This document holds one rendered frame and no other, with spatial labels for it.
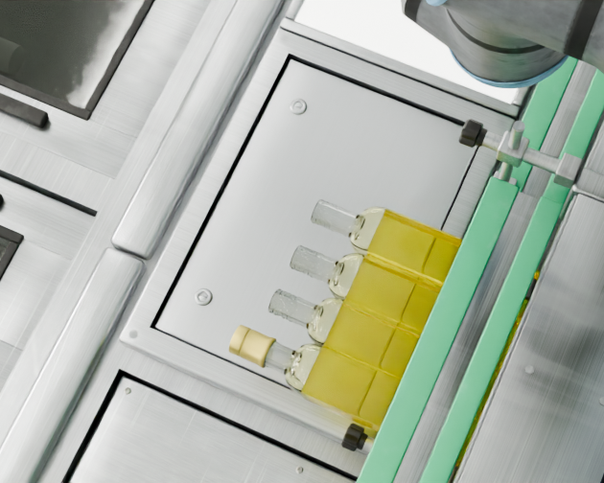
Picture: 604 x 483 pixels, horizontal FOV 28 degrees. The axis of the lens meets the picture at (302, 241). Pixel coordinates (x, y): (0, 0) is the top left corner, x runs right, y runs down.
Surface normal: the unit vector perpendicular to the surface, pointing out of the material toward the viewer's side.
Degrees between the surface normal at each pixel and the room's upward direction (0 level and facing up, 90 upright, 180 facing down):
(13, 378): 90
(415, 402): 90
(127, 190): 90
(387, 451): 90
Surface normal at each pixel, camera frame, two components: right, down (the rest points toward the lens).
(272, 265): -0.05, -0.32
